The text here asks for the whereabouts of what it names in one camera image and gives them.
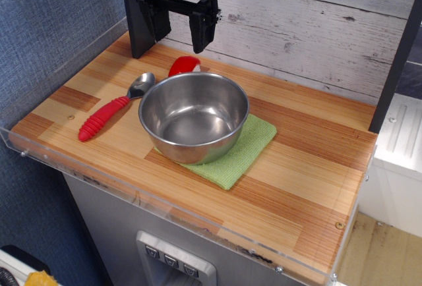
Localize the stainless steel pot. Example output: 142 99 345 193
138 72 249 165

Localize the green towel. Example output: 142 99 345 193
154 113 278 191

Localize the red toy sushi piece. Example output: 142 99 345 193
168 56 201 77

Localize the clear acrylic table guard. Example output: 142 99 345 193
1 20 376 285

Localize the grey toy fridge dispenser panel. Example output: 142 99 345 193
136 230 218 285

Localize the dark grey vertical post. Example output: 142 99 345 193
124 0 156 59

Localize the red-handled metal spoon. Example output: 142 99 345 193
78 72 156 142

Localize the dark post at right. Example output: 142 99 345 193
369 0 421 133

